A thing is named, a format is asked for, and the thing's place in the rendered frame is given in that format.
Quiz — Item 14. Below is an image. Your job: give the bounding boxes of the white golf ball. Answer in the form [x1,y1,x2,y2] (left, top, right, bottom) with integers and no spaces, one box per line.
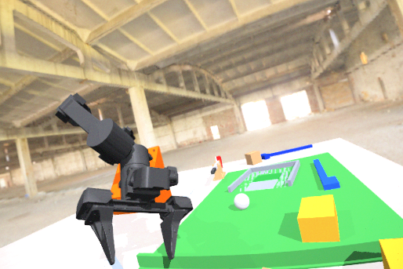
[234,193,249,209]

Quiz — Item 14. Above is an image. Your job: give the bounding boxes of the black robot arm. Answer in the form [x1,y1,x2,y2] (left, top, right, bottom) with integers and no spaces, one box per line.
[55,93,179,198]

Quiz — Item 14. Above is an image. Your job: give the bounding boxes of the green flat mat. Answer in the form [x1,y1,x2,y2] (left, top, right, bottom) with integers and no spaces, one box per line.
[175,152,403,253]

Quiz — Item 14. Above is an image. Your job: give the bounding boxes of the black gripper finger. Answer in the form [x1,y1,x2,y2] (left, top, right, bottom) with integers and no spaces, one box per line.
[159,209,189,260]
[84,205,115,265]

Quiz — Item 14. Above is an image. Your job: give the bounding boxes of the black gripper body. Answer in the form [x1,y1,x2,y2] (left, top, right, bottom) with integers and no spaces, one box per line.
[75,163,193,220]

